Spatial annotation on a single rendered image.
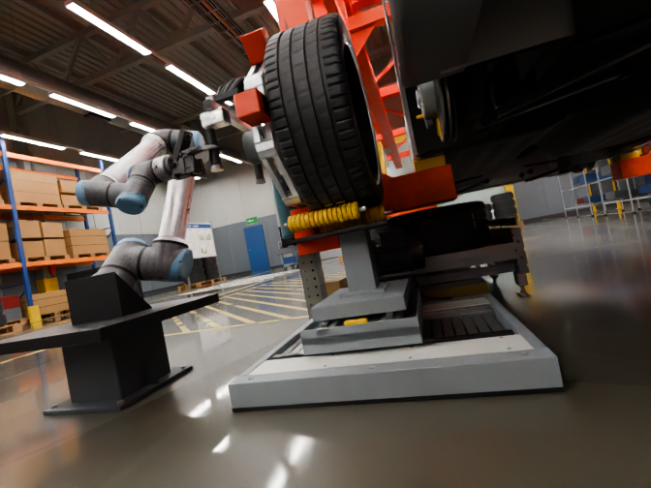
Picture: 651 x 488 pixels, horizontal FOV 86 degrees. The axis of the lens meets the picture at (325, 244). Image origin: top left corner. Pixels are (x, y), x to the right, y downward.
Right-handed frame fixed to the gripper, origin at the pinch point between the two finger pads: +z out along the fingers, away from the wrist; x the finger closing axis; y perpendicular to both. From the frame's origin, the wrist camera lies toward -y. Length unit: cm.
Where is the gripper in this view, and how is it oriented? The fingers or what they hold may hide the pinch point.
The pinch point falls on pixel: (217, 146)
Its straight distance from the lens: 132.4
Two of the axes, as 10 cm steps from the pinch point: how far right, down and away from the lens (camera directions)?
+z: 9.4, -1.8, -2.7
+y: 1.9, 9.8, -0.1
